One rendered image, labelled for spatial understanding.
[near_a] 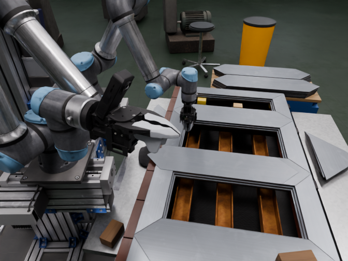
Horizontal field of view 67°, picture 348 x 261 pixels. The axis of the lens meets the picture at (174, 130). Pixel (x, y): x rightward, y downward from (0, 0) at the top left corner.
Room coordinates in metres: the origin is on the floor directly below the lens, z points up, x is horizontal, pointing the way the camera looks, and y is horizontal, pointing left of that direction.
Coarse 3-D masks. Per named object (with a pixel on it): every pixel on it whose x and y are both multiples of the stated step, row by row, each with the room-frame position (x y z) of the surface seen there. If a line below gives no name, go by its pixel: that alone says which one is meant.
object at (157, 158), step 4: (160, 148) 1.05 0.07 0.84; (164, 148) 1.05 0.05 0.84; (160, 152) 1.02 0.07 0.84; (164, 152) 1.02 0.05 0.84; (152, 156) 0.98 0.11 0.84; (156, 156) 0.98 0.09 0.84; (160, 156) 0.98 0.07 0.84; (152, 160) 0.96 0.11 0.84; (156, 160) 0.96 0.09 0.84; (160, 160) 0.96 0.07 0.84; (156, 164) 0.93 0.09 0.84; (160, 164) 0.93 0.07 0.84; (160, 168) 0.90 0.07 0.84
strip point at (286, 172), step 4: (280, 160) 0.96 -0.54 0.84; (280, 164) 0.93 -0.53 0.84; (284, 164) 0.93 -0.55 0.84; (280, 168) 0.90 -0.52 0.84; (284, 168) 0.90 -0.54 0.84; (288, 168) 0.90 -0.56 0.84; (292, 168) 0.90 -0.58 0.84; (280, 172) 0.87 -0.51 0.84; (284, 172) 0.87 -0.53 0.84; (288, 172) 0.87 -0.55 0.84; (292, 172) 0.87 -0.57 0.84; (296, 172) 0.87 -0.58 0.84; (280, 176) 0.85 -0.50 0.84; (284, 176) 0.85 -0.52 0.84; (288, 176) 0.85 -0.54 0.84; (292, 176) 0.85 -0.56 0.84; (284, 180) 0.82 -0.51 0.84
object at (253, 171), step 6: (246, 156) 0.98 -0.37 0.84; (252, 156) 0.98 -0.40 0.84; (258, 156) 0.98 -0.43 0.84; (246, 162) 0.94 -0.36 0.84; (252, 162) 0.94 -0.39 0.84; (258, 162) 0.94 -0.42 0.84; (246, 168) 0.90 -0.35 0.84; (252, 168) 0.90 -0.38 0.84; (258, 168) 0.90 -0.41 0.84; (246, 174) 0.86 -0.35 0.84; (252, 174) 0.86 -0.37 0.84; (258, 174) 0.86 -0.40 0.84; (252, 180) 0.82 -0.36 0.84; (258, 180) 0.82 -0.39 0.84
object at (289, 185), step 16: (208, 96) 1.63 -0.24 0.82; (224, 96) 1.61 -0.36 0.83; (240, 96) 1.60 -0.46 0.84; (240, 128) 1.26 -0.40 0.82; (256, 128) 1.25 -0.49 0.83; (272, 128) 1.24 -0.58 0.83; (288, 160) 0.96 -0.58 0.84; (176, 176) 0.87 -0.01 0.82; (192, 176) 0.86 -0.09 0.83; (208, 176) 0.86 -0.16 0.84; (304, 176) 0.85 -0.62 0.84
